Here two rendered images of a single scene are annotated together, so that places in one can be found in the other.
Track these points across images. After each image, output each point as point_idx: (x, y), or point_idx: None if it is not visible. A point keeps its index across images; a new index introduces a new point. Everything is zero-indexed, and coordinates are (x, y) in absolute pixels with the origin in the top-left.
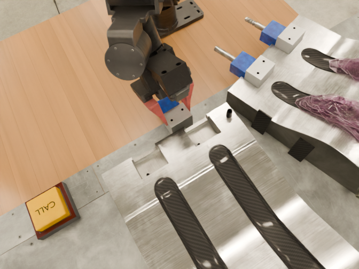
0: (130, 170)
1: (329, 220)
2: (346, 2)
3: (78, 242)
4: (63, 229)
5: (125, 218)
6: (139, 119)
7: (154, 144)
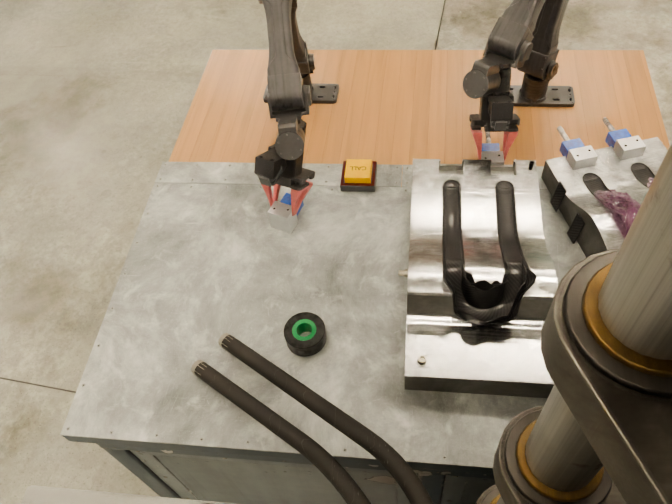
0: (434, 165)
1: None
2: None
3: (364, 204)
4: (358, 192)
5: (413, 188)
6: (459, 154)
7: None
